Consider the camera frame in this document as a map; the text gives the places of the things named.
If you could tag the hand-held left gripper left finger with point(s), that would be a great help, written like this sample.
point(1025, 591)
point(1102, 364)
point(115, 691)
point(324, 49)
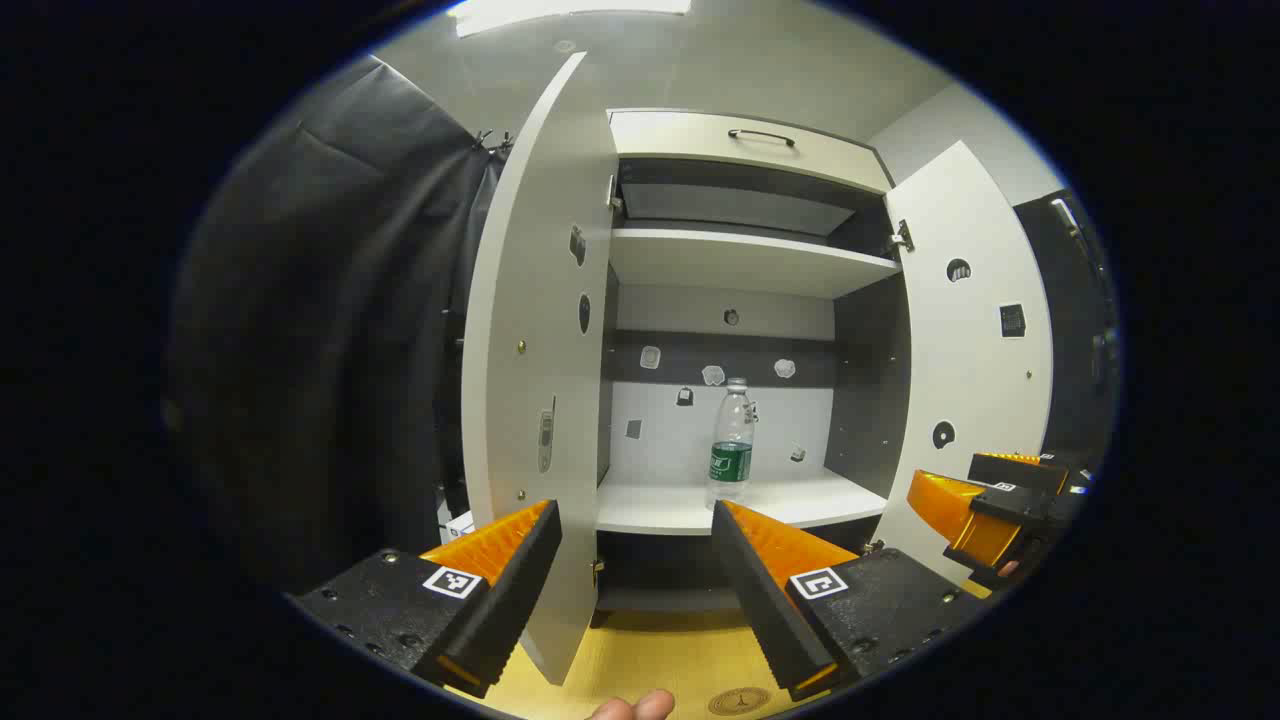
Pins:
point(515, 590)

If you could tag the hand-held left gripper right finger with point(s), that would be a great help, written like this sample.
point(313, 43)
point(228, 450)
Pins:
point(760, 590)

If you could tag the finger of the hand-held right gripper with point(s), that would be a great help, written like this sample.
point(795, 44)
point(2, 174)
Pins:
point(1020, 470)
point(960, 505)

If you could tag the white cabinet door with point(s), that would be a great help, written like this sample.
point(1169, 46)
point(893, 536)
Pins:
point(975, 370)
point(530, 300)

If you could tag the round brown coaster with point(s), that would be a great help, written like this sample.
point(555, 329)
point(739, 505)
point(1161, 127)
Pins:
point(740, 702)

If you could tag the clear plastic bottle green label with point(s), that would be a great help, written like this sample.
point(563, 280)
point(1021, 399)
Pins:
point(732, 440)

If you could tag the grey and white cabinet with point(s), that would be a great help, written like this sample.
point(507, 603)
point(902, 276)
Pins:
point(870, 380)

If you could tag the white cabinet drawer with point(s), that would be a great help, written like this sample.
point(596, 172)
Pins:
point(680, 135)

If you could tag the small white box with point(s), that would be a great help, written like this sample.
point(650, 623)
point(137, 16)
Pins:
point(460, 525)

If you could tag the black backdrop cloth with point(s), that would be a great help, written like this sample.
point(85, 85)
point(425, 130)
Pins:
point(1070, 350)
point(320, 330)

